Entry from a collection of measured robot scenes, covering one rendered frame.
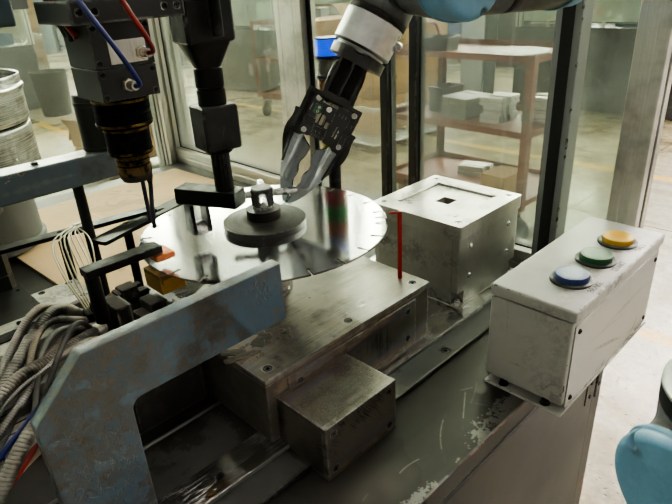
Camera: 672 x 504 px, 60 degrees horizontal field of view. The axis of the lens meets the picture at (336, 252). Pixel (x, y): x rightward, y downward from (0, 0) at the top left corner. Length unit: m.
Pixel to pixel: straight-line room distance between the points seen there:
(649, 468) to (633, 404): 1.60
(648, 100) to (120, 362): 0.75
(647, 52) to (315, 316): 0.57
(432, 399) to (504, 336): 0.12
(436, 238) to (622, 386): 1.32
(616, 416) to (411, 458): 1.36
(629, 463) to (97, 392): 0.41
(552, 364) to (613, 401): 1.32
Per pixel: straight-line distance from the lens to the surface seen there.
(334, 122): 0.71
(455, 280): 0.92
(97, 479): 0.56
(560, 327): 0.72
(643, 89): 0.93
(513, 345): 0.76
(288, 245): 0.72
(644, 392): 2.13
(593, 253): 0.82
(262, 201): 0.73
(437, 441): 0.73
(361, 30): 0.73
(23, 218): 1.37
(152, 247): 0.69
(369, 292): 0.81
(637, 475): 0.49
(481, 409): 0.78
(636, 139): 0.95
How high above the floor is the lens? 1.25
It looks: 26 degrees down
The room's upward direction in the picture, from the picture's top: 3 degrees counter-clockwise
